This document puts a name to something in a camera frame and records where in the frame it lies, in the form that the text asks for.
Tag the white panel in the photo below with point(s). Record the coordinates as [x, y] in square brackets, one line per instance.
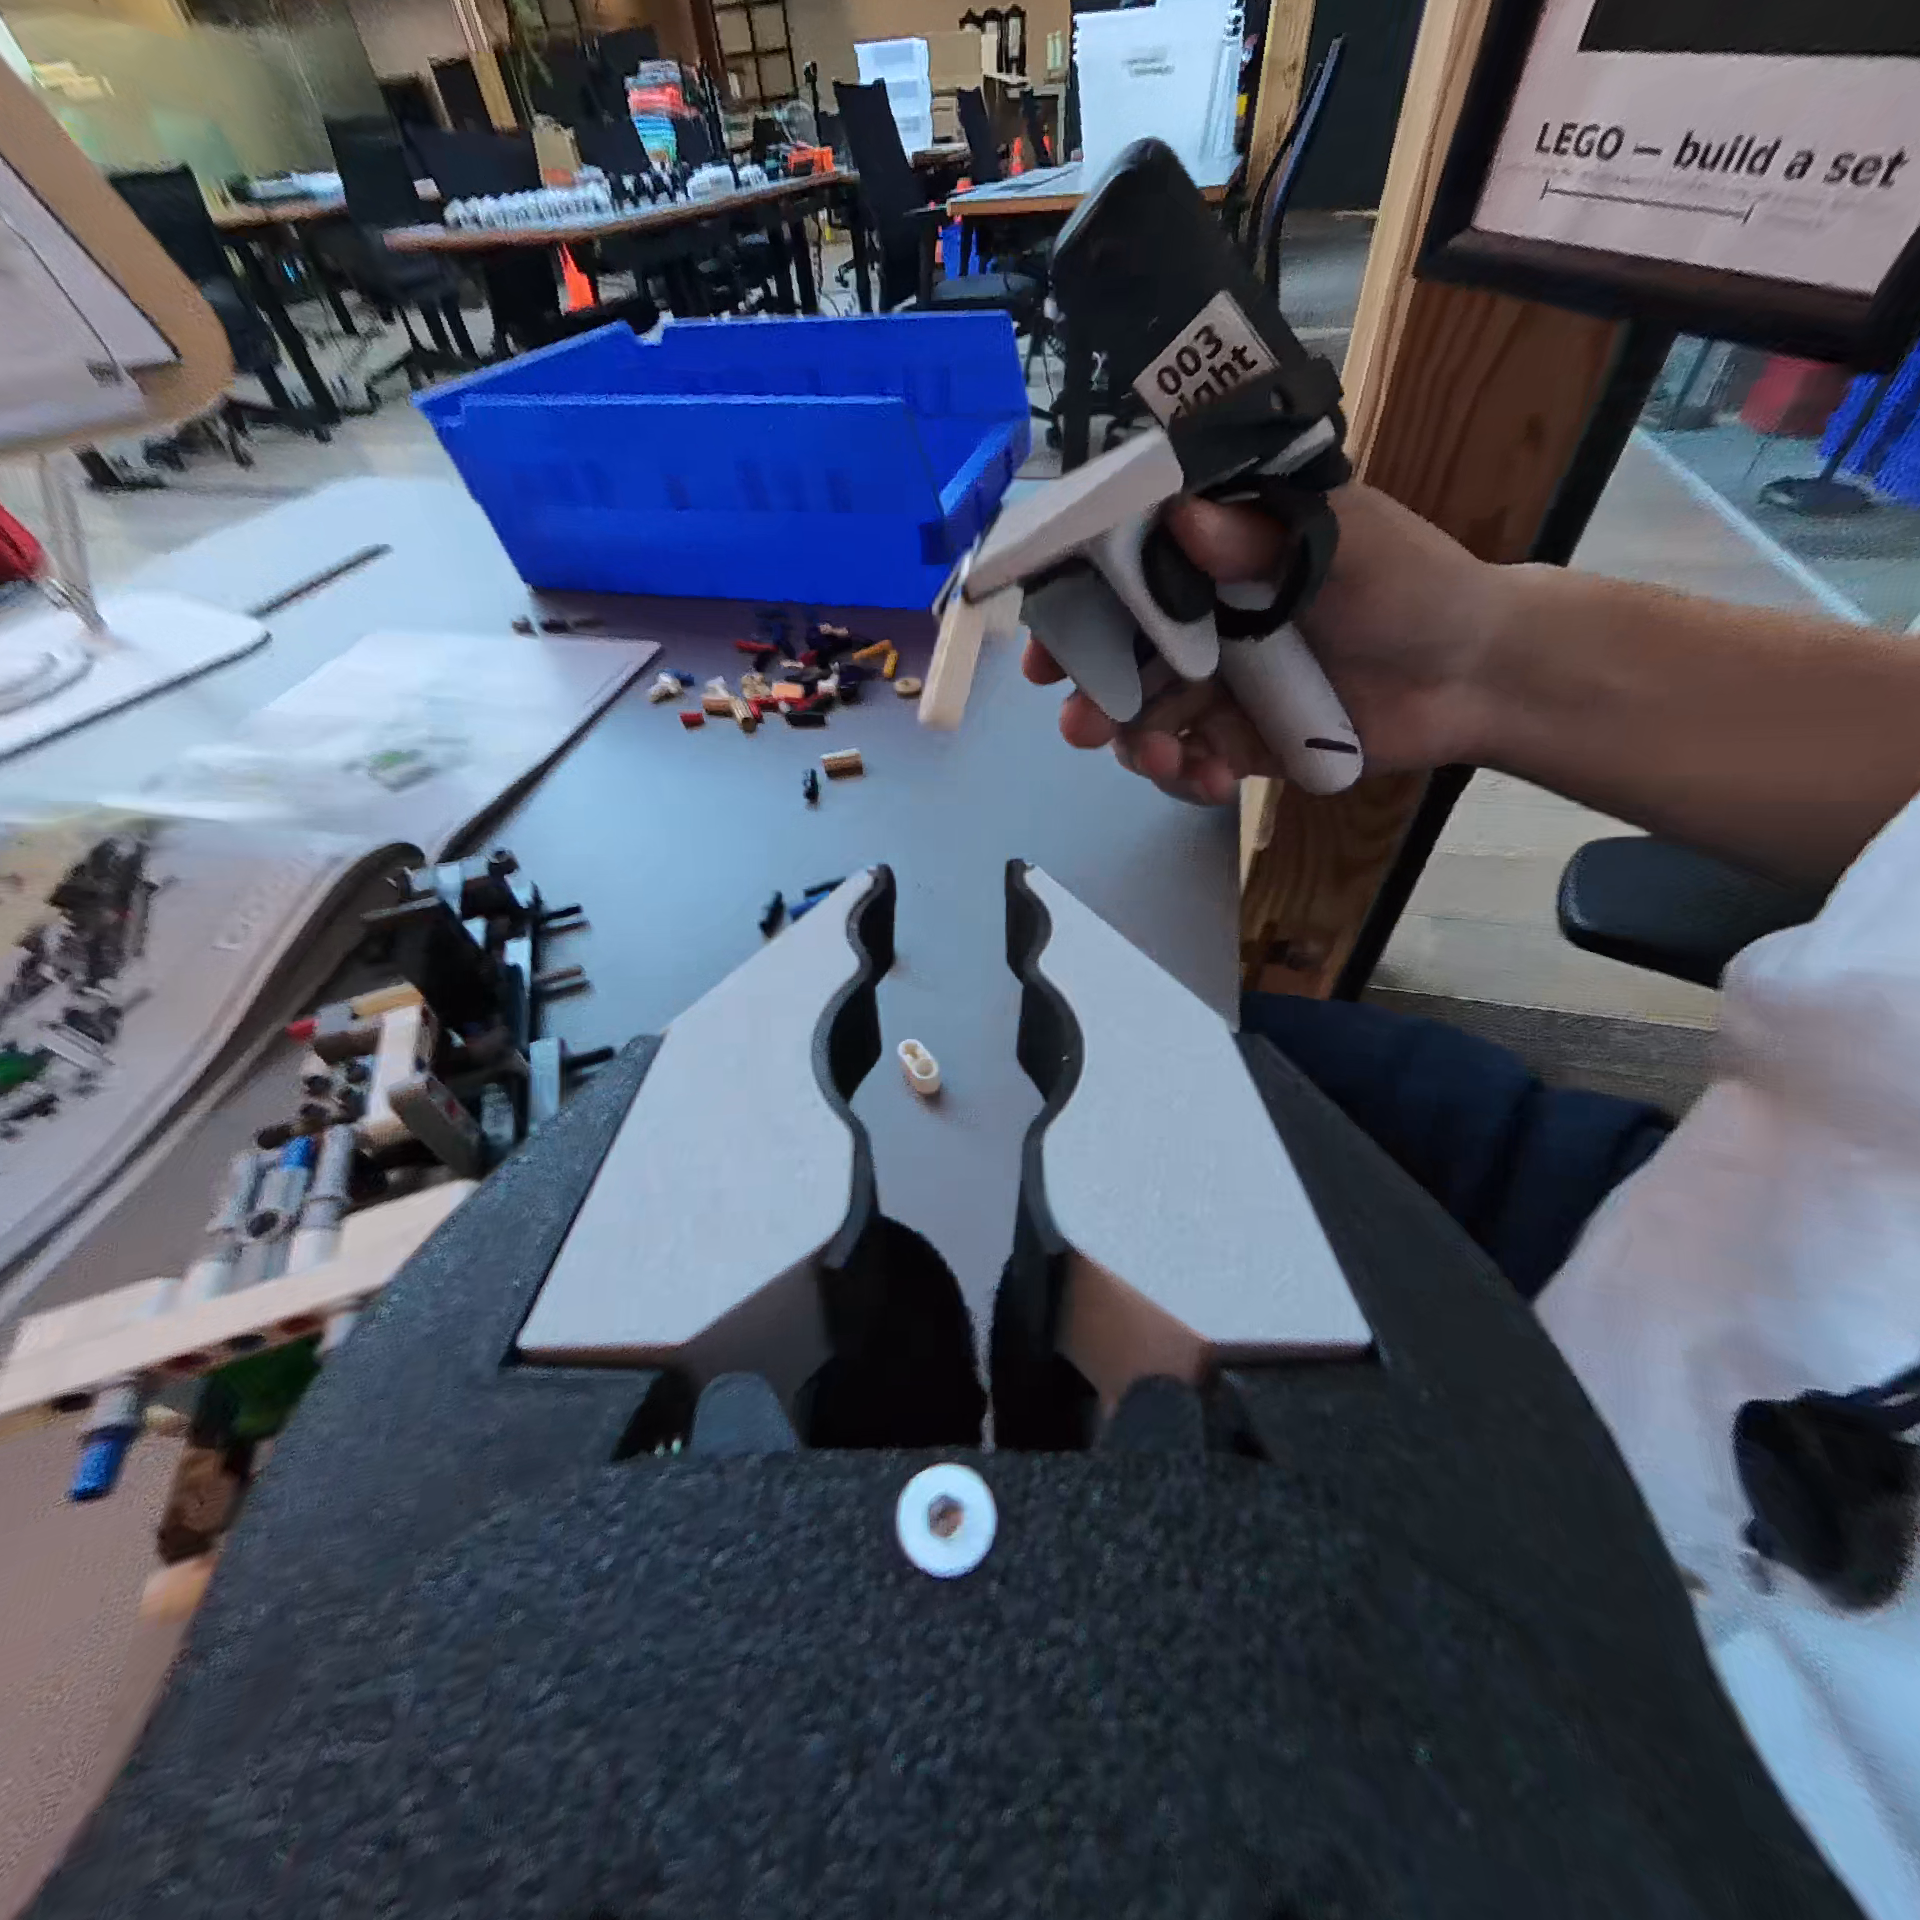
[1155, 74]

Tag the partly built lego model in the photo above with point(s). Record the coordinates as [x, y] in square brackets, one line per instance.
[405, 1080]

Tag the black office chair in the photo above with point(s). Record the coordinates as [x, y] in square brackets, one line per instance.
[885, 165]
[195, 254]
[391, 194]

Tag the blue plastic bin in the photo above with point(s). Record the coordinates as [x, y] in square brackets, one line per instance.
[721, 450]

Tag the small white lego connector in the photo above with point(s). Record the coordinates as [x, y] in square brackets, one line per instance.
[921, 1067]

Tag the wooden post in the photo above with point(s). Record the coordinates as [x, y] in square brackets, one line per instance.
[1470, 421]

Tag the orange cone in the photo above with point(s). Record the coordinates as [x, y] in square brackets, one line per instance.
[578, 284]

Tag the pile of red tan lego pieces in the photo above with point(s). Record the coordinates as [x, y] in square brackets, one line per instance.
[794, 683]

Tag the framed paper sign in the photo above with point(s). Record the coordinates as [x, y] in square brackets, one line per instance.
[1694, 180]

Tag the white lego beam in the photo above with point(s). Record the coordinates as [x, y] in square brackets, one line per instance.
[955, 668]

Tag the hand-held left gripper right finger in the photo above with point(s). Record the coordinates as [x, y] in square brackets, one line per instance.
[1185, 1171]

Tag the blue lego pin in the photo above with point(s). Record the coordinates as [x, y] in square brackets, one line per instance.
[814, 897]

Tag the lego instruction booklet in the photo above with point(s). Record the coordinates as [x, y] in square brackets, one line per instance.
[450, 705]

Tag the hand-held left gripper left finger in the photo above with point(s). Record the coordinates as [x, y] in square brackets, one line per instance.
[721, 1141]

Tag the black chair armrest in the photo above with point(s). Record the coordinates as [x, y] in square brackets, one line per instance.
[1681, 901]

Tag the person's dark pants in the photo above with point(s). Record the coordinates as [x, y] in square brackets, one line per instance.
[1440, 1111]

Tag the person's right hand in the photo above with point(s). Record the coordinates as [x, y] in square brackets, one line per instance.
[1411, 630]

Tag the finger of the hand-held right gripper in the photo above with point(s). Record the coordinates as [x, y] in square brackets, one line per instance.
[1065, 518]

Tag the person's right forearm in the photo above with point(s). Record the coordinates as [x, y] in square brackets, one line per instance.
[1694, 705]

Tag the long wooden table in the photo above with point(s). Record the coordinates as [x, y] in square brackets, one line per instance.
[630, 224]

